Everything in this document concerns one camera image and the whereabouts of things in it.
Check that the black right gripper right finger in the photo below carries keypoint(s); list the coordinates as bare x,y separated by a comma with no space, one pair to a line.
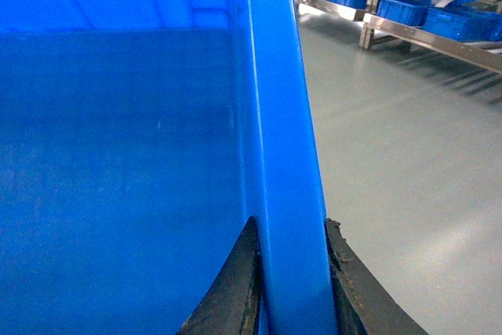
362,304

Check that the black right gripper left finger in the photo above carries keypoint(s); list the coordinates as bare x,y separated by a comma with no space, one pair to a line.
232,303

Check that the large blue plastic crate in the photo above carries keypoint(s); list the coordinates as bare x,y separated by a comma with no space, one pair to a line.
137,139

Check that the stainless steel roller shelf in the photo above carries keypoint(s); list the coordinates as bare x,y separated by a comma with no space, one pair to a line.
376,30

